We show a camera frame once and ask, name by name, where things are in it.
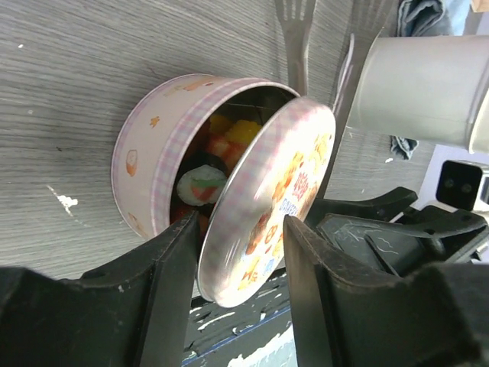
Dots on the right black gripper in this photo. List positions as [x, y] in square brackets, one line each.
[388, 234]

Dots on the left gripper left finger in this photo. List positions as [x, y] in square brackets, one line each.
[132, 311]

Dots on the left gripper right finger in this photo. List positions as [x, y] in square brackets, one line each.
[345, 313]

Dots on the metal lid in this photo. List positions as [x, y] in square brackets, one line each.
[279, 174]

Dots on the food pieces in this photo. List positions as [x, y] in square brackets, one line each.
[207, 164]

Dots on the tall white cylinder container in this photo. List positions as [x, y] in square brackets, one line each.
[422, 88]

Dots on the pink metal bowl container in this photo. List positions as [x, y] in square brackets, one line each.
[155, 137]

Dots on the blue denim shorts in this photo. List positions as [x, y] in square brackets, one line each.
[430, 18]

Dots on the metal tongs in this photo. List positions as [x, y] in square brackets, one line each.
[369, 20]

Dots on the white lid with brown strap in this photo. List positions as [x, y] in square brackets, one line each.
[478, 141]

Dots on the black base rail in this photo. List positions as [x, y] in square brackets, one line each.
[258, 332]

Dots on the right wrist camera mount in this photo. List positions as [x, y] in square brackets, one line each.
[463, 185]

